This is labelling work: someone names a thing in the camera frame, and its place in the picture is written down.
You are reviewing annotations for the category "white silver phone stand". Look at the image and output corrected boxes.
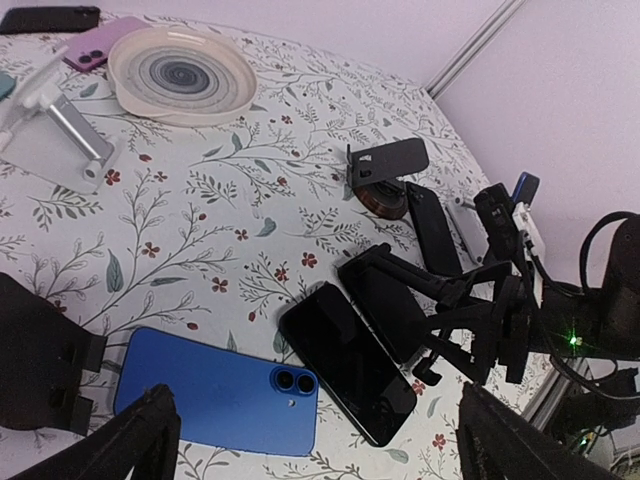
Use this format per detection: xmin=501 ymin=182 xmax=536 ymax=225
xmin=446 ymin=197 xmax=488 ymax=265

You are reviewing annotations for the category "silver folding phone stand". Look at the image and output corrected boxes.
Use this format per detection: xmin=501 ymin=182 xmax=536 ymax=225
xmin=1 ymin=47 xmax=124 ymax=194

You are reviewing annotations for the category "white round dish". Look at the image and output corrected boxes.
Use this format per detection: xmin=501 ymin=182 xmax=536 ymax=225
xmin=107 ymin=27 xmax=258 ymax=127

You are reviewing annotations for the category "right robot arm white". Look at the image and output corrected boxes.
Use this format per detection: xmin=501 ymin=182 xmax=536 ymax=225
xmin=419 ymin=212 xmax=639 ymax=383

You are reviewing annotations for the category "right aluminium frame post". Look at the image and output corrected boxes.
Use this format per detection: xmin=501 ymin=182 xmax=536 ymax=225
xmin=426 ymin=0 xmax=528 ymax=100

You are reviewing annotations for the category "teal phone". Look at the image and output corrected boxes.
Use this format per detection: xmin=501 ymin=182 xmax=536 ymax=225
xmin=0 ymin=72 xmax=16 ymax=100

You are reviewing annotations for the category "blue phone face down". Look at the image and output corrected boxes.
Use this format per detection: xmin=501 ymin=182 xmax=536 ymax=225
xmin=113 ymin=327 xmax=319 ymax=457

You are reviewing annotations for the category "black round folding stand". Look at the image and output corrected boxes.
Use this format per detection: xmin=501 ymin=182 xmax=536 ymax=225
xmin=1 ymin=273 xmax=107 ymax=436

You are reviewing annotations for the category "small black phone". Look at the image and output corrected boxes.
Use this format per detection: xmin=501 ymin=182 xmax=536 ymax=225
xmin=406 ymin=182 xmax=462 ymax=277

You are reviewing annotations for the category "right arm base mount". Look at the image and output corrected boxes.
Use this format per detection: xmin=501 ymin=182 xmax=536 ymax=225
xmin=543 ymin=374 xmax=639 ymax=446

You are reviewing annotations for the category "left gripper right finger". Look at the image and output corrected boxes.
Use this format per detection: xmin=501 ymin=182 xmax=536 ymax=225
xmin=456 ymin=383 xmax=616 ymax=480

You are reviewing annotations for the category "pink phone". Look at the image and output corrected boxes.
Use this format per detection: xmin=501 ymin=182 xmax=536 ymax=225
xmin=63 ymin=16 xmax=150 ymax=73

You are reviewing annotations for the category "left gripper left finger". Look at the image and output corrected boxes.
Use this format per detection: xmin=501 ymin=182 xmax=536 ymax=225
xmin=19 ymin=384 xmax=181 ymax=480

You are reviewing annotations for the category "floral table mat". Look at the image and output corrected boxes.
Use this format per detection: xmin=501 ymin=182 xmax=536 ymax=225
xmin=0 ymin=12 xmax=556 ymax=480

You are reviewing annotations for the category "black clamp phone stand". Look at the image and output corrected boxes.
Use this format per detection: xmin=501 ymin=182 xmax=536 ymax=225
xmin=337 ymin=243 xmax=466 ymax=386

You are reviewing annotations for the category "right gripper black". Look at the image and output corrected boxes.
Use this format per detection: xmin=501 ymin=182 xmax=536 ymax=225
xmin=419 ymin=261 xmax=600 ymax=385

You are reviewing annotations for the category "round wooden base stand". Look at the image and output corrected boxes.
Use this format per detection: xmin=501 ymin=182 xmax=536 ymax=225
xmin=346 ymin=138 xmax=429 ymax=220

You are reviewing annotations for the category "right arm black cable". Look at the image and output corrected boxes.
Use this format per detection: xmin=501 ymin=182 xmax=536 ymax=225
xmin=529 ymin=211 xmax=640 ymax=401

